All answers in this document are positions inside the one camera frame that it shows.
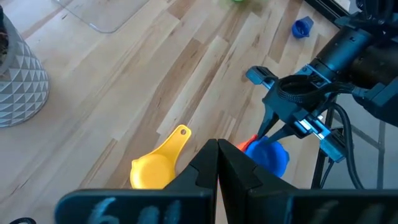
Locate succulent in white patterned pot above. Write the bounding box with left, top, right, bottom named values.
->
left=0, top=6, right=50, bottom=128

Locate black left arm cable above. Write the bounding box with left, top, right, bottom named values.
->
left=9, top=217, right=37, bottom=224

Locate clear plastic basket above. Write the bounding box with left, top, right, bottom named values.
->
left=52, top=0, right=150, bottom=34

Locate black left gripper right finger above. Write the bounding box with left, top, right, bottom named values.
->
left=217, top=139, right=398, bottom=224

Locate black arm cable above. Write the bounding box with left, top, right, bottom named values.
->
left=9, top=217, right=37, bottom=224
left=275, top=73, right=365, bottom=190

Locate yellow measuring cup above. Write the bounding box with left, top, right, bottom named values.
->
left=129, top=124, right=192, bottom=190

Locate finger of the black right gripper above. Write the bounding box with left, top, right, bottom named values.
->
left=257, top=105, right=280, bottom=140
left=264, top=124, right=296, bottom=146

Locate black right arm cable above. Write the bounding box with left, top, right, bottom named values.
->
left=275, top=73, right=365, bottom=190

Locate blue measuring cup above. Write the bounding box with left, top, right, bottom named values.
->
left=244, top=136, right=290, bottom=178

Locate orange measuring cup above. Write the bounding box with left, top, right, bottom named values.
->
left=236, top=134, right=259, bottom=152

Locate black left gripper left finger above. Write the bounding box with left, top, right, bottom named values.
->
left=55, top=139, right=218, bottom=224

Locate purple measuring cup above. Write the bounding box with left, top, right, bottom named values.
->
left=291, top=16, right=315, bottom=39

